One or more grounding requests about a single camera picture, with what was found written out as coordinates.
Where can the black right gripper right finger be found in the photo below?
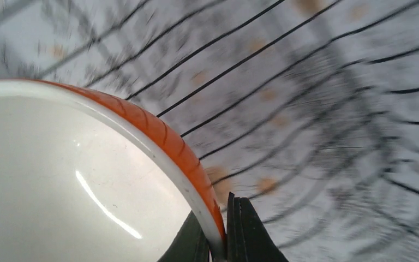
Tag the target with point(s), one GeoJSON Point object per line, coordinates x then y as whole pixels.
{"type": "Point", "coordinates": [247, 238]}

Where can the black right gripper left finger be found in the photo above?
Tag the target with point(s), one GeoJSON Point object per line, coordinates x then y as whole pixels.
{"type": "Point", "coordinates": [189, 245]}

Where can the orange bowl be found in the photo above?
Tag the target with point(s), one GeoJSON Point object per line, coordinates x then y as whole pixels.
{"type": "Point", "coordinates": [86, 176]}

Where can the floral patterned table mat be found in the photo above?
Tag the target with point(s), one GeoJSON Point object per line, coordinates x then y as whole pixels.
{"type": "Point", "coordinates": [339, 180]}

